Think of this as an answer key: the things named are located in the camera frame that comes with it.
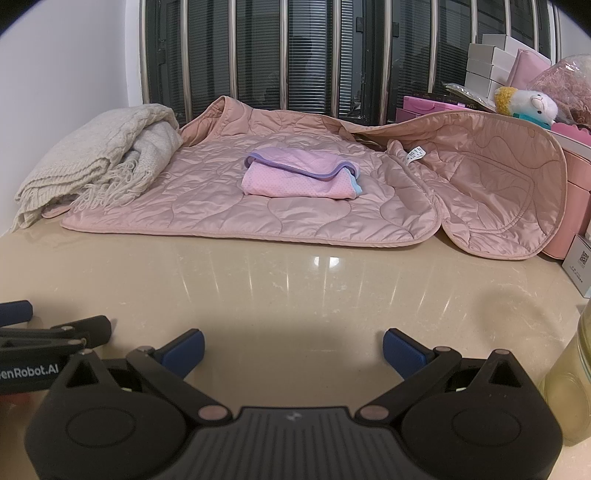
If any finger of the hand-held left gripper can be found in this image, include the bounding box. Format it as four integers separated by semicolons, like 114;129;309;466
0;300;34;329
0;316;112;360

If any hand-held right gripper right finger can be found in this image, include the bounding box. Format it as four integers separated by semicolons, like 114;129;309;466
358;329;542;424

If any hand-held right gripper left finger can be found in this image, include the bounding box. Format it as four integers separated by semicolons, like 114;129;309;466
48;329;232;424

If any pink garment with purple trim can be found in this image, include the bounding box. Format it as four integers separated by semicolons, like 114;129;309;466
241;148;362;200

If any pink quilted jacket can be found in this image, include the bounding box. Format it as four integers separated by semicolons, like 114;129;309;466
60;95;570;261

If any glass jar of yellow liquid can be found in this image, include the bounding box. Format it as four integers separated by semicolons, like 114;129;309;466
542;300;591;448

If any beige knitted blanket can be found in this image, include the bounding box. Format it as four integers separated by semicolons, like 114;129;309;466
14;104;184;234

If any white box with code label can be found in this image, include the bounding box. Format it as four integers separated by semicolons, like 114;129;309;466
561;233;591;298

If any pink storage case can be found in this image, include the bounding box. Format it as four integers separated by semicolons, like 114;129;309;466
540;121;591;260

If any flat magenta box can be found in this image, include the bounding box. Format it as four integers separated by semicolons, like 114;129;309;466
396;95;498;124

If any dark patterned packet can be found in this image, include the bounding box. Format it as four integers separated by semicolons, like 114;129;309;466
441;82;498;112

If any white cardboard box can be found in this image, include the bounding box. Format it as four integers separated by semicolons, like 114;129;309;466
482;34;528;55
468;44;519;70
465;58;512;81
463;71;505;97

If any white and yellow plush toy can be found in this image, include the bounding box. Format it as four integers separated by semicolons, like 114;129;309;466
494;85;560;126

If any pink pouch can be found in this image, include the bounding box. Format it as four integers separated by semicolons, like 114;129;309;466
507;48;553;92

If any bag of pink shredded filler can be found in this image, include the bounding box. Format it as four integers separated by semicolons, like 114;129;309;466
526;53;591;126

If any metal bar window grille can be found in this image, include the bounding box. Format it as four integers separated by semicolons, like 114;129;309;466
141;0;557;126

